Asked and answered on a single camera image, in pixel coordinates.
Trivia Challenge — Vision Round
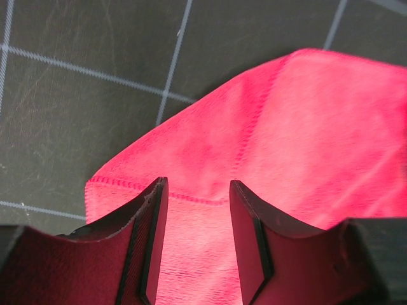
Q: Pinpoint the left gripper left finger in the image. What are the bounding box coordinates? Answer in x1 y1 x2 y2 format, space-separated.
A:
1 177 169 304

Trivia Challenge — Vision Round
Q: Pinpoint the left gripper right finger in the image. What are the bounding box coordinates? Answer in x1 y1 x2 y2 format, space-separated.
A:
230 180 406 304

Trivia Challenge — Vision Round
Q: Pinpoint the pink towel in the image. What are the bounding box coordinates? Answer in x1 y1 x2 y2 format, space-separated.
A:
85 49 406 304

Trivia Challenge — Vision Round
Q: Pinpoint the black grid mat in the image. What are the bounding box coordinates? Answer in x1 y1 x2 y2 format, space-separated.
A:
1 1 406 234

